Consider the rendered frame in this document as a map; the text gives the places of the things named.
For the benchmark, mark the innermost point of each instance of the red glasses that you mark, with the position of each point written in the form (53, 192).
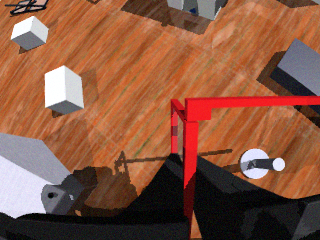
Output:
(185, 130)

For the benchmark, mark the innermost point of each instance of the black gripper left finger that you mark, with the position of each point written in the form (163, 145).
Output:
(157, 214)

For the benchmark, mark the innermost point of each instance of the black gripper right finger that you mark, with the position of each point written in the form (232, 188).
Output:
(229, 208)

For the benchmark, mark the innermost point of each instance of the black glasses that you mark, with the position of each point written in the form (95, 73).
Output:
(21, 7)

